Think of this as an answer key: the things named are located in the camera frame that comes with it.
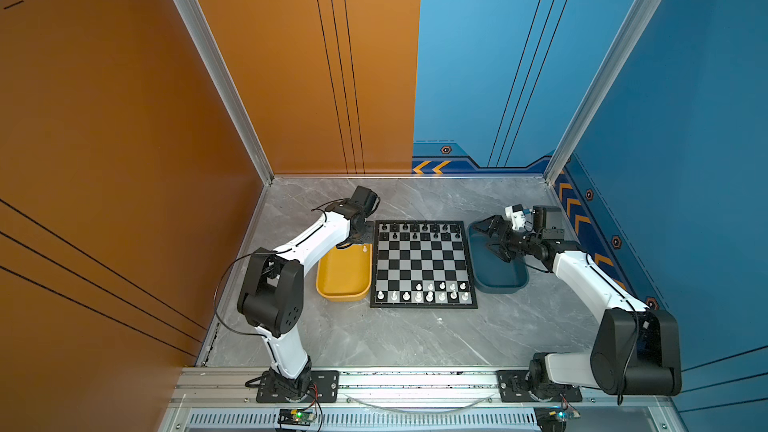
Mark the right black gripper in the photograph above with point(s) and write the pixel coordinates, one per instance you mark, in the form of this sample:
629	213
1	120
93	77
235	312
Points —
506	226

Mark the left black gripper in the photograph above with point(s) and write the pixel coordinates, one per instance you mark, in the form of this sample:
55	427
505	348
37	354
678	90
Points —
369	238

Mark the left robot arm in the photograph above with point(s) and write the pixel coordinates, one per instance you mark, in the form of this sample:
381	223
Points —
271	297

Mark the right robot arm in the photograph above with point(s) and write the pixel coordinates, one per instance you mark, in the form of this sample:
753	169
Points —
636	350

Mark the black white chess board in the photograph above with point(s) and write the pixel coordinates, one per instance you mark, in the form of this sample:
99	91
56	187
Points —
422	265

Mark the right circuit board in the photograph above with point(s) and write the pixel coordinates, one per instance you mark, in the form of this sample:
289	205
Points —
555	420

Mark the left green circuit board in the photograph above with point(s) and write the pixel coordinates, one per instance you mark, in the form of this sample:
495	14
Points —
297	420

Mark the teal plastic tray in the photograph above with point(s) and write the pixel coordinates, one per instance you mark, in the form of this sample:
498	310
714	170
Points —
495	271

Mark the yellow plastic tray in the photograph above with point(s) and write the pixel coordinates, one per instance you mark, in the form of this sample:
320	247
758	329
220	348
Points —
344	275

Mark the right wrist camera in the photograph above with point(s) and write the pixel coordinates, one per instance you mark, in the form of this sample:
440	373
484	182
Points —
516	215

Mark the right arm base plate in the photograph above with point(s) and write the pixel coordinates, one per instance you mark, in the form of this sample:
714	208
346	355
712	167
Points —
517	386

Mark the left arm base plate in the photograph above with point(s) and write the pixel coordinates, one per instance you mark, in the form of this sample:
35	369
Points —
320	384

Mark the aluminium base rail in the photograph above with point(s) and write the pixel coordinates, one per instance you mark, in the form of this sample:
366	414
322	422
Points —
401	388

